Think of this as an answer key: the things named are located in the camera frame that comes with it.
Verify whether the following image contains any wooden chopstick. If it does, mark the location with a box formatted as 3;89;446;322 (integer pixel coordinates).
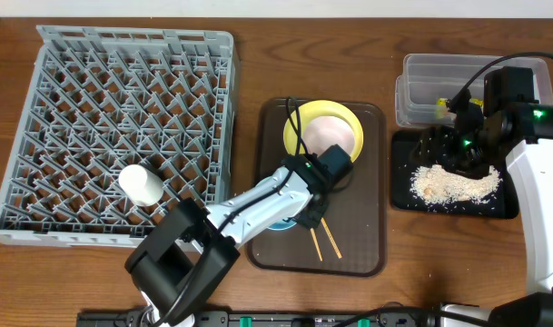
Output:
321;217;342;259
310;228;323;262

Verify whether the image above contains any light blue bowl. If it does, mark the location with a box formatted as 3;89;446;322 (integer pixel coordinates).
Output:
268;218;297;232

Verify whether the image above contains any leftover cooked rice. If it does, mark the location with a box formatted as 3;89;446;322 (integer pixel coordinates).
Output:
410;164;501;205

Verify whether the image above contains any green snack wrapper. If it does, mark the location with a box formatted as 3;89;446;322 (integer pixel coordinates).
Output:
436;98;449;119

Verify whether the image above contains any white bowl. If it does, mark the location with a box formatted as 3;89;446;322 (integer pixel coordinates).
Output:
302;116;356;155

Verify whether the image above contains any white cup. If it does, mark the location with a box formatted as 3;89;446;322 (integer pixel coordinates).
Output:
118;164;163;206

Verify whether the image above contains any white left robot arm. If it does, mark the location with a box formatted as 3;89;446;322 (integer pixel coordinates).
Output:
124;144;353;326

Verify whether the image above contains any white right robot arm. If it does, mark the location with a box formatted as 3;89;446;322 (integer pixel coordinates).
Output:
410;66;553;326

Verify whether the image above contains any black waste tray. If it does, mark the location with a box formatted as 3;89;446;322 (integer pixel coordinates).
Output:
390;130;519;219

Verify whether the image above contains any clear plastic waste bin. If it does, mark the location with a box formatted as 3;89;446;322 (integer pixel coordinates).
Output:
395;54;553;128

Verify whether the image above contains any dark brown serving tray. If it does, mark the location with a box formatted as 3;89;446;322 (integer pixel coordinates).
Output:
245;102;388;277

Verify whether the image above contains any yellow round plate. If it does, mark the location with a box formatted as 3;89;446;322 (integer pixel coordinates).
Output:
283;100;364;162

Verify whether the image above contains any grey plastic dish rack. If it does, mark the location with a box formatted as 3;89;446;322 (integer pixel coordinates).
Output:
0;25;240;248

